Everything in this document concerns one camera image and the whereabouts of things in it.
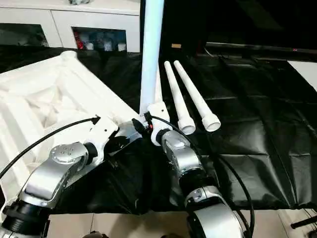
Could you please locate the white plastic table top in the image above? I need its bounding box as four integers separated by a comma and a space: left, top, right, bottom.
0, 50, 144, 211

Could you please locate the black work mat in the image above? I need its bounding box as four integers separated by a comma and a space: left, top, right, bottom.
0, 45, 317, 216

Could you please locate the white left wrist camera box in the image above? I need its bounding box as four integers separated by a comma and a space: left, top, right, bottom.
83, 116, 121, 165

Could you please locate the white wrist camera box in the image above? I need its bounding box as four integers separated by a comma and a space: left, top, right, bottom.
147, 101, 172, 146
83, 116, 121, 165

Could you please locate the white cabinet with glass doors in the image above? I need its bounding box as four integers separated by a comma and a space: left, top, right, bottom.
0, 0, 141, 53

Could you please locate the dark low shelf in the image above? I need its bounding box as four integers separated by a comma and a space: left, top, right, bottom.
203, 42, 317, 61

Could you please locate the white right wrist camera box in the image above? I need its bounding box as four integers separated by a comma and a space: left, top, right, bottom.
147, 101, 172, 146

